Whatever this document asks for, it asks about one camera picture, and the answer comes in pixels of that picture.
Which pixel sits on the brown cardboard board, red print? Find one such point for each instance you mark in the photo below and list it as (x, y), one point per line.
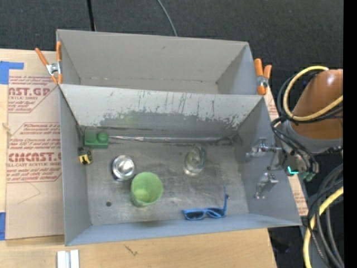
(33, 200)

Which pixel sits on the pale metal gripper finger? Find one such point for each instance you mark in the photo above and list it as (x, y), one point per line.
(267, 181)
(261, 149)

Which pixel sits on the clear glass cup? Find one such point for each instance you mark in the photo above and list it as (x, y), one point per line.
(194, 160)

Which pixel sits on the grey metal bin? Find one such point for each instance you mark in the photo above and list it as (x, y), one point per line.
(173, 194)

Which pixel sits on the green plastic cup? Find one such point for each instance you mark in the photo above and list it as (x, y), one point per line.
(145, 190)

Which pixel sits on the green toy block with knob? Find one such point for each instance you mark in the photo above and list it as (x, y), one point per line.
(93, 139)

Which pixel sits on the blue sunglasses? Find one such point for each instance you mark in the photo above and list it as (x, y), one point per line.
(203, 213)

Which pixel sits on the shiny silver metal cup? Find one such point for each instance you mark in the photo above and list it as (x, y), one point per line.
(123, 167)

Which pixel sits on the yellow and black small tool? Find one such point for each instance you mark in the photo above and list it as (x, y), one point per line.
(85, 157)

